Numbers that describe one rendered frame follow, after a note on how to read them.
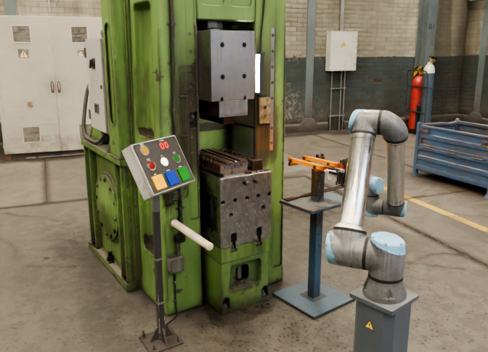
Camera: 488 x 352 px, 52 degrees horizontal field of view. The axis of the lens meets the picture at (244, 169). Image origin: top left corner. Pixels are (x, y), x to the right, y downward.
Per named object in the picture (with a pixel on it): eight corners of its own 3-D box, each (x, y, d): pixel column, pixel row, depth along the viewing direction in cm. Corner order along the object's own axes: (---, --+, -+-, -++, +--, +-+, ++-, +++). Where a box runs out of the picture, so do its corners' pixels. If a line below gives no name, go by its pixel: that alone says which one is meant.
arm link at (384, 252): (401, 284, 210) (404, 245, 206) (360, 276, 217) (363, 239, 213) (405, 269, 224) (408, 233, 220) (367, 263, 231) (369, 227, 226)
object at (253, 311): (292, 311, 323) (292, 310, 322) (214, 340, 292) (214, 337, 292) (258, 287, 355) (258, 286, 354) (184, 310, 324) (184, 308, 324)
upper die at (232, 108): (247, 115, 302) (247, 99, 300) (218, 117, 291) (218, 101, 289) (213, 107, 336) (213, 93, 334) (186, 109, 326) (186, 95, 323)
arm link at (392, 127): (409, 106, 228) (408, 207, 272) (382, 104, 233) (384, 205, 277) (407, 121, 221) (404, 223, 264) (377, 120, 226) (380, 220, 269)
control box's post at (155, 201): (165, 340, 291) (158, 161, 265) (160, 342, 289) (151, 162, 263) (163, 337, 294) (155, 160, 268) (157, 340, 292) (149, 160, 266)
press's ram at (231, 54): (266, 98, 307) (266, 30, 297) (211, 101, 286) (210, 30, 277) (230, 93, 341) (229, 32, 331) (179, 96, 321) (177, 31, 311)
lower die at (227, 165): (247, 171, 311) (247, 158, 308) (219, 176, 300) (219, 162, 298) (214, 159, 345) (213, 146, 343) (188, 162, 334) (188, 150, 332)
